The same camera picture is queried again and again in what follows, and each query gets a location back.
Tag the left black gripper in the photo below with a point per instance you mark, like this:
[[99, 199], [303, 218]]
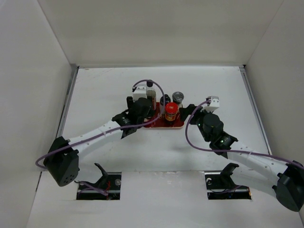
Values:
[[130, 102]]

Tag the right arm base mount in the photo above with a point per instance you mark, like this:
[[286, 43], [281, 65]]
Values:
[[220, 185]]

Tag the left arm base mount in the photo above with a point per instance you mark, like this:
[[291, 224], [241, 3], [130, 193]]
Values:
[[107, 187]]

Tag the dark sauce bottle black cap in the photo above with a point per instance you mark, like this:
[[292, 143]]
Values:
[[150, 92]]

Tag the red lid chili jar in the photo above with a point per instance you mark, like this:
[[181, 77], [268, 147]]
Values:
[[171, 110]]

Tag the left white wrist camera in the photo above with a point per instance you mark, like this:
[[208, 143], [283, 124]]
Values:
[[139, 91]]

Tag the small black dome cap bottle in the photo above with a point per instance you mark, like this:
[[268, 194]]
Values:
[[163, 101]]

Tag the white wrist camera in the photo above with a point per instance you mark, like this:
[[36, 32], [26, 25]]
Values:
[[212, 104], [139, 91]]

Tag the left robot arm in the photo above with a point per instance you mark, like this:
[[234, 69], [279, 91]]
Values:
[[64, 156]]

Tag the red rectangular tray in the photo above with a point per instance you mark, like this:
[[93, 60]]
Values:
[[161, 123]]

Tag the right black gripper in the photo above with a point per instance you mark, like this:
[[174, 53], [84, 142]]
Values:
[[185, 111]]

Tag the clear lid salt grinder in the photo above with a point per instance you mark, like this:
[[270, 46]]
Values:
[[178, 97]]

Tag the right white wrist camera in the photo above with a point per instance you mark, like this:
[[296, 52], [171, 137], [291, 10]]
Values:
[[212, 104]]

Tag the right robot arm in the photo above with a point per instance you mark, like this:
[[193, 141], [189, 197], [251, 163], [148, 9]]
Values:
[[276, 176]]

